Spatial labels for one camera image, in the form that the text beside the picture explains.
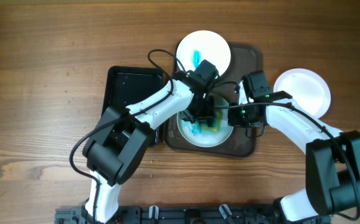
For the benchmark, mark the white plate bottom stained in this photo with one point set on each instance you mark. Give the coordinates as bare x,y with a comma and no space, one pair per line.
201,135

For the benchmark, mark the white plate stained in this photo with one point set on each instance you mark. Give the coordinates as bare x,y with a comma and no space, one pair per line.
201,135
307,88
204,45

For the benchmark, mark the black rectangular water tray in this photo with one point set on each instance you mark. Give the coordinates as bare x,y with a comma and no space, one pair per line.
130,85

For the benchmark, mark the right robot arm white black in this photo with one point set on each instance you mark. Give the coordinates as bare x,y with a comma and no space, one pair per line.
332,157

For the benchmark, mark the brown serving tray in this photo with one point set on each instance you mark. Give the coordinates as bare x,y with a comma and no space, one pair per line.
245,58

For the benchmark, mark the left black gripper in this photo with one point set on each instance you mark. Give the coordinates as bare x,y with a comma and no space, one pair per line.
209,111

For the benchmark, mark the green yellow sponge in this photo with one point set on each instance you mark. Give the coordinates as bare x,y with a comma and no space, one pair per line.
212,124

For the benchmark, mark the white plate top stained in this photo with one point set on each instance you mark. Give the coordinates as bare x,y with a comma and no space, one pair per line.
204,45

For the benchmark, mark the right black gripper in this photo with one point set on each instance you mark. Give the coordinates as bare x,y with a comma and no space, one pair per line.
234,119

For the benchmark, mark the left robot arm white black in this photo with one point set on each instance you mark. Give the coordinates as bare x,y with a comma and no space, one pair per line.
115,148

